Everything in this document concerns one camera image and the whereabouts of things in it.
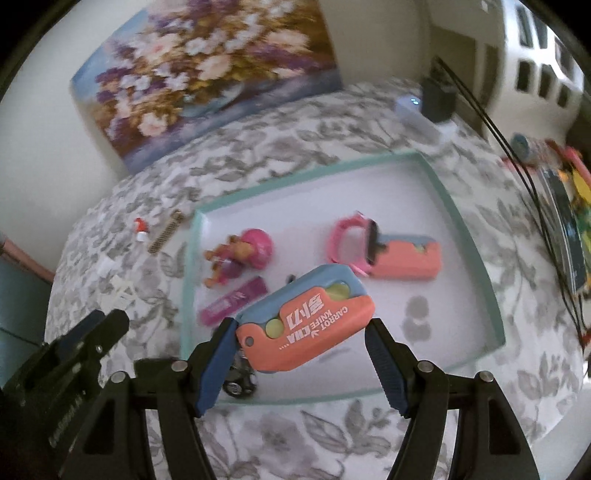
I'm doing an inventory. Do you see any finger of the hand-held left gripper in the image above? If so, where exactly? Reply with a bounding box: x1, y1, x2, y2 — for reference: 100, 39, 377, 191
60, 310, 108, 344
55, 309, 130, 365

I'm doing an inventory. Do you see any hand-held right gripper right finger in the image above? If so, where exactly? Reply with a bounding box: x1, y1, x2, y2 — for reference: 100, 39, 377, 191
365, 318, 541, 480

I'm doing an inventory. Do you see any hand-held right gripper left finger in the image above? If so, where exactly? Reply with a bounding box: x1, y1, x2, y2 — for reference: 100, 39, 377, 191
69, 318, 238, 480

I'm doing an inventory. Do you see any black toy car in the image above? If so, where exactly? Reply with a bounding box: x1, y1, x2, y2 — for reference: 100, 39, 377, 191
222, 351, 259, 400

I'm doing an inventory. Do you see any white hair clip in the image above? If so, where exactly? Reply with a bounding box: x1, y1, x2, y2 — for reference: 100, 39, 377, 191
104, 277, 137, 310

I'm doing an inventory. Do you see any magenta packet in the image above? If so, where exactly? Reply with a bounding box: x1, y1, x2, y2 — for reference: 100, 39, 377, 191
199, 276, 269, 326

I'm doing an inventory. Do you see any orange toy carrot knife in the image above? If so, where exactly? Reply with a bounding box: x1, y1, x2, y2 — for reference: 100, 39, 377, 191
235, 264, 374, 374
369, 234, 441, 281

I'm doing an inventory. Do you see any gold patterned metal bar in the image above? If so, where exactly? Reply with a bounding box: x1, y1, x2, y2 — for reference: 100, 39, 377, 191
148, 210, 184, 254

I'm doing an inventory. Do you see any pink dog figure toy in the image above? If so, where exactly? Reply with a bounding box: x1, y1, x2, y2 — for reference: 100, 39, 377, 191
203, 228, 276, 288

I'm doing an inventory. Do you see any pink smartwatch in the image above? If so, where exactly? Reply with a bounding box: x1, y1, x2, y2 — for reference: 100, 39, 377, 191
327, 210, 384, 278

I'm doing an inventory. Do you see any shallow teal cardboard box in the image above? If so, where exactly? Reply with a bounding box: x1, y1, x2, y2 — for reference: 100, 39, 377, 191
180, 150, 506, 407

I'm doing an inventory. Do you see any smartphone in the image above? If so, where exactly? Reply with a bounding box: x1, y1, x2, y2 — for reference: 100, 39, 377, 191
542, 168, 585, 296

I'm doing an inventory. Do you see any white power strip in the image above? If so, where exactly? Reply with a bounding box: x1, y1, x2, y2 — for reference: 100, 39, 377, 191
394, 95, 458, 141

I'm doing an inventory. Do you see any colourful cylinder toy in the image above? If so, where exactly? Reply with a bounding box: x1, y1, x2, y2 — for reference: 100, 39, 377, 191
510, 133, 548, 164

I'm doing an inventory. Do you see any pile of colourful toys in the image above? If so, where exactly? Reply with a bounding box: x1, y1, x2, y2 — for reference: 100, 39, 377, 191
554, 145, 591, 296

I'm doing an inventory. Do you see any black power adapter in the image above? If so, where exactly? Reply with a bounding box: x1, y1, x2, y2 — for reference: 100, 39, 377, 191
421, 60, 458, 123

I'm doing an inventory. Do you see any flower painting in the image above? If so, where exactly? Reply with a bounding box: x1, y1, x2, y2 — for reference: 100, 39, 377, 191
69, 0, 343, 174

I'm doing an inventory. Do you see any white cabinet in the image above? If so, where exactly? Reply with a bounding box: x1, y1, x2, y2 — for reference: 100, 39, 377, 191
429, 0, 509, 139

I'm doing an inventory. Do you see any white lattice panel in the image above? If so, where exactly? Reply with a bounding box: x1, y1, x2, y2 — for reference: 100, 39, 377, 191
501, 0, 587, 134

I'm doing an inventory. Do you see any brown wooden rail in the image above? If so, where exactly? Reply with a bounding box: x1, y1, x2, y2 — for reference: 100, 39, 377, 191
0, 231, 56, 282

